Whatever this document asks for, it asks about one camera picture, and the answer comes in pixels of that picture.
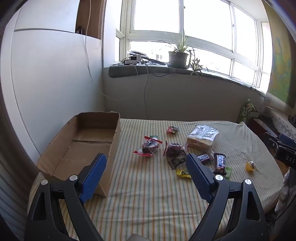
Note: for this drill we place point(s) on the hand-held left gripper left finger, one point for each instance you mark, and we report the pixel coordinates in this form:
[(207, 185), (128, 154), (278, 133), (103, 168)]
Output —
[(94, 176)]

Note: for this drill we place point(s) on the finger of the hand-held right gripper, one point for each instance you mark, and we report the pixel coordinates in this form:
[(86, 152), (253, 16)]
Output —
[(271, 139), (286, 139)]

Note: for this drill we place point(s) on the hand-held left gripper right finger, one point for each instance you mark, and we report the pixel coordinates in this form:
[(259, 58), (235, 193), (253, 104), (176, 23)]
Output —
[(196, 176)]

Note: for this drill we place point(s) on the yellow candy packet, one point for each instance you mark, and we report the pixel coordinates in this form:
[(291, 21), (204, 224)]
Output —
[(182, 172)]

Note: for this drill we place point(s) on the black patterned snack packet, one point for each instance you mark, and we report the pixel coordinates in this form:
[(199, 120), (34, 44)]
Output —
[(177, 160)]

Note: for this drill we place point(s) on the brown chocolate bar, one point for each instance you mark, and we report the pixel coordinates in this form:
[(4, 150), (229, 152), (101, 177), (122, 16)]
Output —
[(219, 162), (204, 158)]

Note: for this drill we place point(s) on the round brown candy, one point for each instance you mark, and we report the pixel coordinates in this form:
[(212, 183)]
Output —
[(251, 166)]

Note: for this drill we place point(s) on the dark cake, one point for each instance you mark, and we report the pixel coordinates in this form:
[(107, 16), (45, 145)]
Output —
[(173, 148), (149, 146)]

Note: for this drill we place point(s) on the cardboard box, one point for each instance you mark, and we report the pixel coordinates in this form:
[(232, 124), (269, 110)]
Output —
[(92, 136)]

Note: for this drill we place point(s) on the white lace cloth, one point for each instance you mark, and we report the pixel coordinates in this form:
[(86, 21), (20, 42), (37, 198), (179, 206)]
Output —
[(281, 120)]

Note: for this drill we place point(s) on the green candy packet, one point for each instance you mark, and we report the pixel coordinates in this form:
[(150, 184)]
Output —
[(228, 172)]

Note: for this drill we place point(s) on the green patterned bag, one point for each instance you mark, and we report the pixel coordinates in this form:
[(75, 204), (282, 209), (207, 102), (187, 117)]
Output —
[(248, 111)]

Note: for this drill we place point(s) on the sliced bread in clear wrap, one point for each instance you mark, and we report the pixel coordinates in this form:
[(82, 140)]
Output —
[(201, 138)]

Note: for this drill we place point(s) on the red and green candy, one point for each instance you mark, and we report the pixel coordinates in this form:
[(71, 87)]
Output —
[(172, 130)]

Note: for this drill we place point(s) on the striped bed sheet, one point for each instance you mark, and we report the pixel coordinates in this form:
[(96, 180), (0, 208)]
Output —
[(148, 197)]

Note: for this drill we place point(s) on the green and white candy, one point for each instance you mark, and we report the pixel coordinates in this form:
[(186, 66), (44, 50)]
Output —
[(153, 136)]

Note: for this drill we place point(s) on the white ribbed panel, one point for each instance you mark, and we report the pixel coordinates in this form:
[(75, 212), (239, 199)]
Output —
[(11, 197)]

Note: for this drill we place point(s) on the white cabinet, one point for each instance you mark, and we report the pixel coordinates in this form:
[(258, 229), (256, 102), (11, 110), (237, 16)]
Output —
[(53, 81)]

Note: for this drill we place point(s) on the grey window sill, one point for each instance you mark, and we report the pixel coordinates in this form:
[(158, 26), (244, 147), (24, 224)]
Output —
[(161, 70)]

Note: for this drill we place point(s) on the potted spider plant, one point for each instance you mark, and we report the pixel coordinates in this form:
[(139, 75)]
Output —
[(178, 59)]

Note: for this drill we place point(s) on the white framed window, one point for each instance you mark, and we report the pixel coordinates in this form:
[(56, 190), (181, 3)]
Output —
[(208, 27)]

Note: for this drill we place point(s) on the dark flat device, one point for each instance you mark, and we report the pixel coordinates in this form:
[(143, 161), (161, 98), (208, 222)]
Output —
[(137, 52)]

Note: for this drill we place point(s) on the wall map poster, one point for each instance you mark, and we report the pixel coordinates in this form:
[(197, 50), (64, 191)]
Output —
[(281, 64)]

